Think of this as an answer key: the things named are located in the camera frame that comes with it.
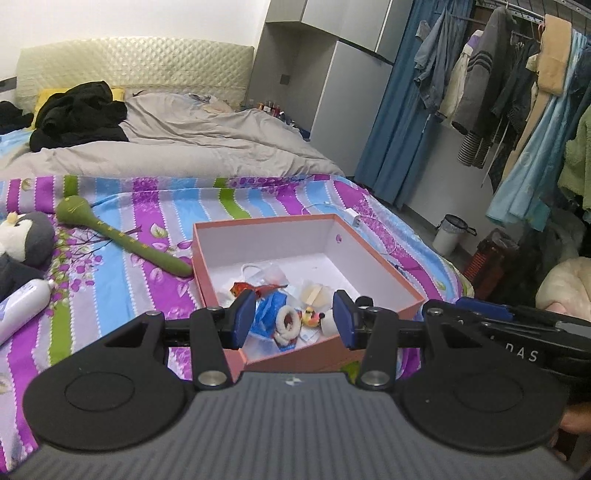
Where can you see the small panda plush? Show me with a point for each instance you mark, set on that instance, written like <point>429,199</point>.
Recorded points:
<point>327,323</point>

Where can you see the black clothes pile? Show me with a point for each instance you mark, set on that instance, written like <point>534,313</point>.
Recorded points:
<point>83,114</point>

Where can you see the white spray bottle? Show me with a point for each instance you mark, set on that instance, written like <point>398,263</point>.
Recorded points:
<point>23,305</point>

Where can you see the blue tissue pack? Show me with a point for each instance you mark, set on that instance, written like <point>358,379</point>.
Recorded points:
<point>264,323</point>

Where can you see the striped floral bed sheet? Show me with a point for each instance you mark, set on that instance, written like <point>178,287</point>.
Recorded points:
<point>99,286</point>

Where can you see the cream quilted headboard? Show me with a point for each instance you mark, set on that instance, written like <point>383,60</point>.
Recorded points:
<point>176,65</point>

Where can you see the hanging clothes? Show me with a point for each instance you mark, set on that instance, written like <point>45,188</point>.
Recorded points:
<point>510,98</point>

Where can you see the light blue face mask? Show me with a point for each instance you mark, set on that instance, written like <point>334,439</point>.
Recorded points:
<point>256,274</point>

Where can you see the red foil wrapper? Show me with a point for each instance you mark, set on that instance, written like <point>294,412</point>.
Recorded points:
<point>261,290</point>

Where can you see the pink toy bird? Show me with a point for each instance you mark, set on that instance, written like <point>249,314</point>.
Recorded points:
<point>311,318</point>

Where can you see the grey white penguin plush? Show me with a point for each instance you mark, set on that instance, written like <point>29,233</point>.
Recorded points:
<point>27,244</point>

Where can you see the orange cardboard box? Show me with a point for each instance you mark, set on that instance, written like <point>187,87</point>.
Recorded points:
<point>319,248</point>

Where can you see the black clothes by wall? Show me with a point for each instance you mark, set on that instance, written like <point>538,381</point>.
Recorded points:
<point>12,118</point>

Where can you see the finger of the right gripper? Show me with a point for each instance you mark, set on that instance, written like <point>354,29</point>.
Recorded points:
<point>486,309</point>

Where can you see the person's right hand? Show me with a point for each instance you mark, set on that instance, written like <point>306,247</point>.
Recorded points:
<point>577,419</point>

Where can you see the blue curtain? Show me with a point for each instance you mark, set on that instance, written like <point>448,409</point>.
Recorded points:
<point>393,159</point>

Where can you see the green massage stick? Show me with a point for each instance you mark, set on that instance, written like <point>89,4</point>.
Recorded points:
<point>76,211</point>

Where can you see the grey duvet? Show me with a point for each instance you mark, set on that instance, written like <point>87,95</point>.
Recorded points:
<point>174,135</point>

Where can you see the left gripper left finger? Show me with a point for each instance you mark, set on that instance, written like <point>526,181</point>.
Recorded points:
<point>212,330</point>

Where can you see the clear bag with puffs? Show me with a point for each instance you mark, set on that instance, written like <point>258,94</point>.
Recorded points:
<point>316,295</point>

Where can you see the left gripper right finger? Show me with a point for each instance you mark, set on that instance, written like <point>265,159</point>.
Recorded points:
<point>364,326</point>

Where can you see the small trash bin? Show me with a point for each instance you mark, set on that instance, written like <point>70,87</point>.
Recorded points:
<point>449,233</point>

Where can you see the grey wardrobe cabinet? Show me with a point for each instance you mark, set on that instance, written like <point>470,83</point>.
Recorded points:
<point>326,64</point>

